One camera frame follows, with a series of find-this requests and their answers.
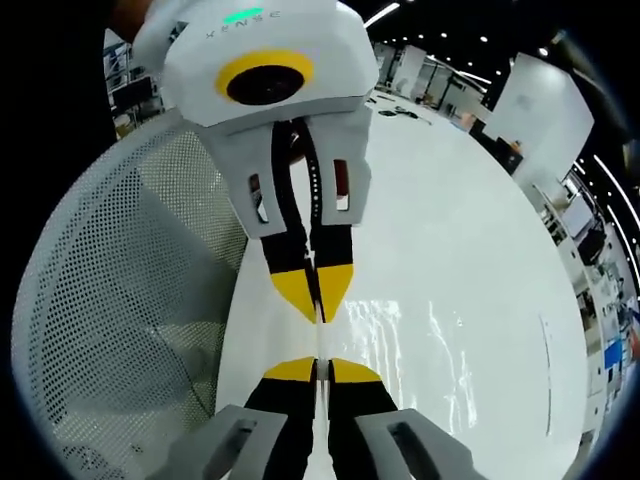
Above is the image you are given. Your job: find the blue box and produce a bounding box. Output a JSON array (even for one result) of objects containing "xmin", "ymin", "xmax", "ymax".
[{"xmin": 603, "ymin": 336, "xmax": 624, "ymax": 370}]

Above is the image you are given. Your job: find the wide white square pillar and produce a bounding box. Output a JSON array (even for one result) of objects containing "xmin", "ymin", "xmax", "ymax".
[{"xmin": 491, "ymin": 51, "xmax": 595, "ymax": 177}]

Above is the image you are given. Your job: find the white mesh basket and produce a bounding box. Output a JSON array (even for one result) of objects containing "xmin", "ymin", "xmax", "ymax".
[{"xmin": 11, "ymin": 107, "xmax": 251, "ymax": 480}]

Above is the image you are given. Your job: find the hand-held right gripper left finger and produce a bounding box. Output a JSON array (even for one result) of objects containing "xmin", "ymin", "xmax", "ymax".
[{"xmin": 164, "ymin": 356, "xmax": 319, "ymax": 480}]

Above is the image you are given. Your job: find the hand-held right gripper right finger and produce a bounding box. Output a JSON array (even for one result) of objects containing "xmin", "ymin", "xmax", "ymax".
[{"xmin": 326, "ymin": 358, "xmax": 477, "ymax": 480}]

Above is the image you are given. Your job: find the clear plastic food packaging bag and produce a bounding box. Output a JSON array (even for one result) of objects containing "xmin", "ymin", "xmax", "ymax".
[{"xmin": 312, "ymin": 294, "xmax": 554, "ymax": 480}]

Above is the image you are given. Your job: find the person's left hand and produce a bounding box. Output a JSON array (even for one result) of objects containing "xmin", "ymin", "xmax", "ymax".
[{"xmin": 111, "ymin": 0, "xmax": 152, "ymax": 45}]

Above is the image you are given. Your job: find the black cable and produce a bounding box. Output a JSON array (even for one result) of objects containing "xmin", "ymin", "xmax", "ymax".
[{"xmin": 372, "ymin": 92, "xmax": 432, "ymax": 125}]

